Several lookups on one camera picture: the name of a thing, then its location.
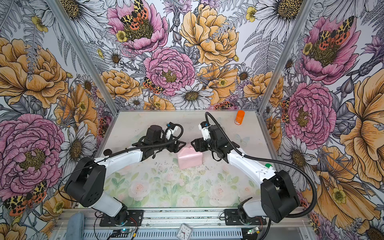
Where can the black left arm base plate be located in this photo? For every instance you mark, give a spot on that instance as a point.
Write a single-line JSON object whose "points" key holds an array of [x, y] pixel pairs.
{"points": [[127, 218]]}

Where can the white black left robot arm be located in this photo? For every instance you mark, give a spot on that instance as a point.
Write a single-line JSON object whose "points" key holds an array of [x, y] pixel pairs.
{"points": [[86, 183]]}

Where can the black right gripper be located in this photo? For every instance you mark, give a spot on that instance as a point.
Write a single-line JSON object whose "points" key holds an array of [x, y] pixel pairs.
{"points": [[199, 143]]}

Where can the purple and pink wrapping paper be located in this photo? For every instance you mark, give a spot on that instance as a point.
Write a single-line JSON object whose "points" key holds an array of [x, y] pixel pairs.
{"points": [[188, 157]]}

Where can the small white clock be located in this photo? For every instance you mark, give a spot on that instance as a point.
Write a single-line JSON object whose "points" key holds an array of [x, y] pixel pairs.
{"points": [[184, 232]]}

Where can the small jar with dark lid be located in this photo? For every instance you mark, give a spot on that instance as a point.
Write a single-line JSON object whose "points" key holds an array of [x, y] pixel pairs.
{"points": [[107, 152]]}

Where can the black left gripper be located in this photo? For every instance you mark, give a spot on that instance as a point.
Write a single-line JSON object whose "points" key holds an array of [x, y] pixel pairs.
{"points": [[176, 148]]}

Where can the orange plastic bottle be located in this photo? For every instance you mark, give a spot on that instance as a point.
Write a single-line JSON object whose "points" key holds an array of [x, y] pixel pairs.
{"points": [[239, 117]]}

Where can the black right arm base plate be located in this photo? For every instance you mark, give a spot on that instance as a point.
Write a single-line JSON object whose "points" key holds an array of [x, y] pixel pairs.
{"points": [[232, 217]]}

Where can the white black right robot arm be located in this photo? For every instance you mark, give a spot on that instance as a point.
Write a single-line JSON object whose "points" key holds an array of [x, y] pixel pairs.
{"points": [[278, 198]]}

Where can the aluminium frame rail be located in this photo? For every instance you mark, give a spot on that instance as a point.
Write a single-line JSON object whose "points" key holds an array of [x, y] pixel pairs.
{"points": [[207, 224]]}

